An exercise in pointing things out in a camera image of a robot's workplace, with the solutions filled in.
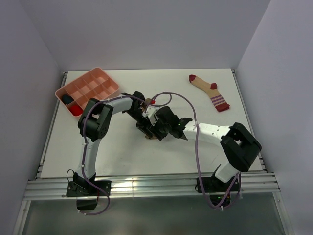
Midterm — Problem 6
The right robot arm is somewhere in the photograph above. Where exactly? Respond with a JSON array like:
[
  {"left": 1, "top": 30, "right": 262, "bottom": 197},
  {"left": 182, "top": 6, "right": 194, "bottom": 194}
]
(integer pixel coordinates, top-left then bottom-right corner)
[{"left": 143, "top": 106, "right": 262, "bottom": 191}]

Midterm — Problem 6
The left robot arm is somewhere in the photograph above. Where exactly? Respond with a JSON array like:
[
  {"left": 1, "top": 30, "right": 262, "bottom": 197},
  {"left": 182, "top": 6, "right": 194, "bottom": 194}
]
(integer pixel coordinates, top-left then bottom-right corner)
[{"left": 73, "top": 91, "right": 148, "bottom": 195}]

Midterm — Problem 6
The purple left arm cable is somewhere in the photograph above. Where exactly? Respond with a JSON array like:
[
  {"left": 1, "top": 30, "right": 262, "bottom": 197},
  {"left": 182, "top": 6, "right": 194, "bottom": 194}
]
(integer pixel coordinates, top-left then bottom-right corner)
[{"left": 80, "top": 92, "right": 172, "bottom": 216}]

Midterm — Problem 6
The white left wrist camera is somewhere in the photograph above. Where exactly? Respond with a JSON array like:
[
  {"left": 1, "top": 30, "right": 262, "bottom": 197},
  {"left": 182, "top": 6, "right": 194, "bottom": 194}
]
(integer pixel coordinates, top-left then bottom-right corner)
[{"left": 142, "top": 106, "right": 159, "bottom": 126}]

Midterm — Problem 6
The pink compartment organizer tray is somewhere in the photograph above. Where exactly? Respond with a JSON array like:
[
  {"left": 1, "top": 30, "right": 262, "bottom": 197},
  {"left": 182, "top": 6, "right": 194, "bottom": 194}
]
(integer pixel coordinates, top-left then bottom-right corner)
[{"left": 55, "top": 68, "right": 120, "bottom": 118}]

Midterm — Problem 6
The dark teal rolled sock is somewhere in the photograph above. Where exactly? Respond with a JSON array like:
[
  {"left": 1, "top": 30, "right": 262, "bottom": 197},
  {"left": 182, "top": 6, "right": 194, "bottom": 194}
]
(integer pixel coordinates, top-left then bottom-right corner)
[{"left": 61, "top": 94, "right": 74, "bottom": 105}]

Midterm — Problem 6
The red rolled sock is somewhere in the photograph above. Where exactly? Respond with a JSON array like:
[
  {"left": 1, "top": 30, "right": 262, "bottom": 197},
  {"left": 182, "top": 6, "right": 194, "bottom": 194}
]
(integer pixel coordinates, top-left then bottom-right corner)
[{"left": 69, "top": 105, "right": 83, "bottom": 117}]

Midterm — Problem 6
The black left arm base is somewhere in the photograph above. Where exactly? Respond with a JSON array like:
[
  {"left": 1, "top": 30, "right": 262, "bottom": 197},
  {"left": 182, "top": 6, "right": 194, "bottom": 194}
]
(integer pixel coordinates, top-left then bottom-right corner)
[{"left": 66, "top": 181, "right": 106, "bottom": 211}]

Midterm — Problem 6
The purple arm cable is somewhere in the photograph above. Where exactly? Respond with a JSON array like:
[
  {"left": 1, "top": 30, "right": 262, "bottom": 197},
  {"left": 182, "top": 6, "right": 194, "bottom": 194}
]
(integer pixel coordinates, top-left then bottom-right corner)
[
  {"left": 80, "top": 92, "right": 172, "bottom": 216},
  {"left": 146, "top": 92, "right": 243, "bottom": 210}
]

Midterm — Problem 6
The tan argyle sock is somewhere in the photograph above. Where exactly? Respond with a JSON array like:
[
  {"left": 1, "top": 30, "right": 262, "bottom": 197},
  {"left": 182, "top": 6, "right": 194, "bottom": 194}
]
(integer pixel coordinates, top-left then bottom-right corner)
[{"left": 141, "top": 98, "right": 157, "bottom": 140}]

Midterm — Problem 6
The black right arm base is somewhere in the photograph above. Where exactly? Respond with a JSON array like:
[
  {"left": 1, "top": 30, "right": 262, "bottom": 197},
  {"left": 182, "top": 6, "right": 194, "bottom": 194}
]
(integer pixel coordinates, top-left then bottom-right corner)
[{"left": 202, "top": 177, "right": 241, "bottom": 207}]

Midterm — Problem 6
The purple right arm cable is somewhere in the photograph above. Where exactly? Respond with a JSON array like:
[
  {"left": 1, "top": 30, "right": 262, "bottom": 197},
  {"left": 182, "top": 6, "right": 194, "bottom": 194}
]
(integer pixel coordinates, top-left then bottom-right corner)
[{"left": 146, "top": 92, "right": 243, "bottom": 210}]

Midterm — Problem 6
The tan maroon striped sock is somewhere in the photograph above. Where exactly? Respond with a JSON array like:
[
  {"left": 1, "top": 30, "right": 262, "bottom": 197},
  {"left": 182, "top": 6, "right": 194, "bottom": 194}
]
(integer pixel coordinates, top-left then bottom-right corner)
[{"left": 188, "top": 74, "right": 230, "bottom": 112}]

